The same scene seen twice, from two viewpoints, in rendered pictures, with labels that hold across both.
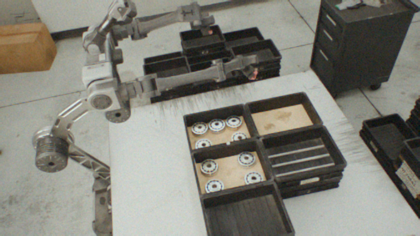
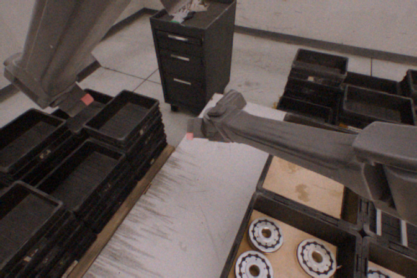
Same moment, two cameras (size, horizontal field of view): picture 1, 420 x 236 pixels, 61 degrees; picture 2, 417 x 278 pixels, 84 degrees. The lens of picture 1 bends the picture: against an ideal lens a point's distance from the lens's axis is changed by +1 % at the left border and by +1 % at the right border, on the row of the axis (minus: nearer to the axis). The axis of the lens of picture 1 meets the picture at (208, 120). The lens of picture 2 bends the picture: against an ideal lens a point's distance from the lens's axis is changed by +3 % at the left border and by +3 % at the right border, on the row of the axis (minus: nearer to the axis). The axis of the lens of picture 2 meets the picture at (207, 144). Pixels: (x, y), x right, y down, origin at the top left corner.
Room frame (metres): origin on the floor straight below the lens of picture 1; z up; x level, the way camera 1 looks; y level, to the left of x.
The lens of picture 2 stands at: (1.52, 0.14, 1.56)
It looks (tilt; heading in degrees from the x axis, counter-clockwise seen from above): 49 degrees down; 303
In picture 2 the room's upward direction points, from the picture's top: straight up
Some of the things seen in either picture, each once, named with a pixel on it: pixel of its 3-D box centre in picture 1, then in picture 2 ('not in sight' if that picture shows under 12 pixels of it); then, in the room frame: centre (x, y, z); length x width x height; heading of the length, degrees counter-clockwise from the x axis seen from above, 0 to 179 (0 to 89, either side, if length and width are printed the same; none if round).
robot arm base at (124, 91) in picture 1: (125, 91); not in sight; (1.22, 0.36, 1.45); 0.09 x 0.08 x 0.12; 8
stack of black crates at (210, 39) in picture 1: (204, 55); (41, 159); (2.89, -0.03, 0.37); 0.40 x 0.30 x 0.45; 98
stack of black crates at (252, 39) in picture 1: (242, 52); (90, 125); (2.95, -0.43, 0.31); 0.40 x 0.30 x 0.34; 98
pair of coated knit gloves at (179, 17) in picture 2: (349, 2); (179, 14); (2.70, -1.31, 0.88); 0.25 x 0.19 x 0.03; 98
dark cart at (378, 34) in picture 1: (354, 47); (197, 62); (2.64, -1.43, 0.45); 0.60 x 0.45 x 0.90; 98
